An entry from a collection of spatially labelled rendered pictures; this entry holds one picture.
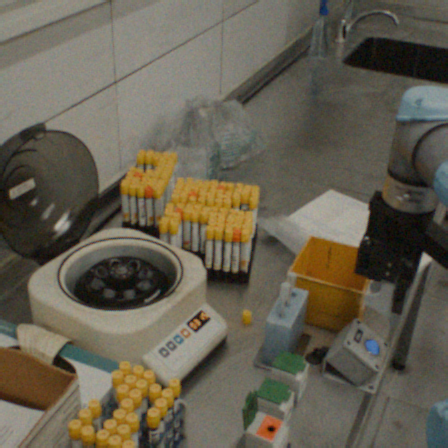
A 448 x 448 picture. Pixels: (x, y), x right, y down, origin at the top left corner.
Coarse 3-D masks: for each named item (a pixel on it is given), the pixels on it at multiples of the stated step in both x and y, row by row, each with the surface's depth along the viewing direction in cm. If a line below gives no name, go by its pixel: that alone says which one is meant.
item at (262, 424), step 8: (256, 416) 92; (264, 416) 92; (256, 424) 91; (264, 424) 91; (272, 424) 91; (280, 424) 91; (248, 432) 90; (256, 432) 90; (264, 432) 90; (272, 432) 90; (280, 432) 91; (288, 432) 92; (248, 440) 90; (256, 440) 90; (264, 440) 89; (272, 440) 89; (280, 440) 90
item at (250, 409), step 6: (246, 396) 89; (252, 396) 90; (246, 402) 89; (252, 402) 90; (246, 408) 89; (252, 408) 91; (246, 414) 89; (252, 414) 91; (246, 420) 89; (252, 420) 91; (246, 426) 90
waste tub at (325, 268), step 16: (320, 240) 125; (304, 256) 124; (320, 256) 127; (336, 256) 126; (352, 256) 125; (304, 272) 128; (320, 272) 129; (336, 272) 128; (352, 272) 126; (304, 288) 116; (320, 288) 115; (336, 288) 114; (352, 288) 128; (368, 288) 119; (320, 304) 117; (336, 304) 115; (352, 304) 114; (320, 320) 119; (336, 320) 117; (352, 320) 116
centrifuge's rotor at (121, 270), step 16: (128, 256) 116; (96, 272) 111; (112, 272) 110; (128, 272) 110; (144, 272) 113; (160, 272) 114; (80, 288) 109; (96, 288) 109; (112, 288) 110; (128, 288) 110; (144, 288) 109; (160, 288) 110; (96, 304) 106; (112, 304) 106; (128, 304) 106
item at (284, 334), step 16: (304, 304) 111; (272, 320) 105; (288, 320) 105; (304, 320) 115; (272, 336) 106; (288, 336) 105; (304, 336) 116; (272, 352) 108; (288, 352) 108; (304, 352) 113
